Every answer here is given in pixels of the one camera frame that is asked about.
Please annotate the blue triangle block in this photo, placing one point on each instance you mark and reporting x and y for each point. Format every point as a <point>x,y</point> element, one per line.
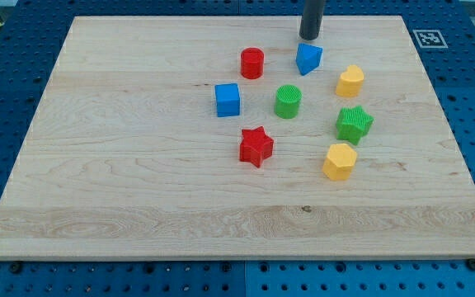
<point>308,58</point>

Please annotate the yellow heart block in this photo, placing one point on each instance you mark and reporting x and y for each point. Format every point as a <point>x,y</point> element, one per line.
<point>350,82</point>

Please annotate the red star block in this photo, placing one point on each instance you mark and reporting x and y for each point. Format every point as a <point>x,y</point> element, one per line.
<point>256,146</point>

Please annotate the light wooden board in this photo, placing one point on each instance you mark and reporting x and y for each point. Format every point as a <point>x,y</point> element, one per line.
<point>127,160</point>

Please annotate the blue cube block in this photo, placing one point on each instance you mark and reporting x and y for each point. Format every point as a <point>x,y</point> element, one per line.
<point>228,100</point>

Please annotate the green cylinder block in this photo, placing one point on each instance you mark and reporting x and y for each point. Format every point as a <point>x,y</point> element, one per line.
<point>287,101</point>

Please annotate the red cylinder block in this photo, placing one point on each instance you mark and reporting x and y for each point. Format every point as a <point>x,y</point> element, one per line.
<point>252,63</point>

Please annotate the yellow hexagon block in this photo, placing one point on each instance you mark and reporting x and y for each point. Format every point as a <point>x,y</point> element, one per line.
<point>339,162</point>

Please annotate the green star block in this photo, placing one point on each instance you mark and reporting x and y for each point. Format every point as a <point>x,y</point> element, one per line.
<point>353,124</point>

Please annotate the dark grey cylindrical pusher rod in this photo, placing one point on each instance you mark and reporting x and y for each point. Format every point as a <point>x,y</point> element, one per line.
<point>311,20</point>

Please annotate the white fiducial marker tag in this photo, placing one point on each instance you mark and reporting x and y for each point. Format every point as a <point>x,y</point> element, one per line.
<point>430,39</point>

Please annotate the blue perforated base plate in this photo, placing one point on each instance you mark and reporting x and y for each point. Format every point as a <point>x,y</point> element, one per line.
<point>30,41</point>

